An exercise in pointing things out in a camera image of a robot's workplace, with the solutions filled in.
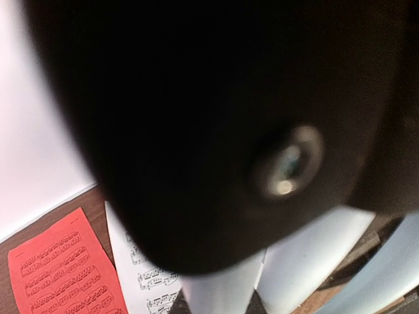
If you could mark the white sheet music page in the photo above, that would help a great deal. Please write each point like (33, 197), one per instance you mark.
(146, 288)

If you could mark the white perforated music stand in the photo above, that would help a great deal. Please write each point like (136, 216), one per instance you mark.
(289, 271)

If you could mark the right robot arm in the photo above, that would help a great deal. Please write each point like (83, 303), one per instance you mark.
(217, 128)

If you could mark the red sheet music page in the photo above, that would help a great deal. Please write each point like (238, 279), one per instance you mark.
(65, 270)

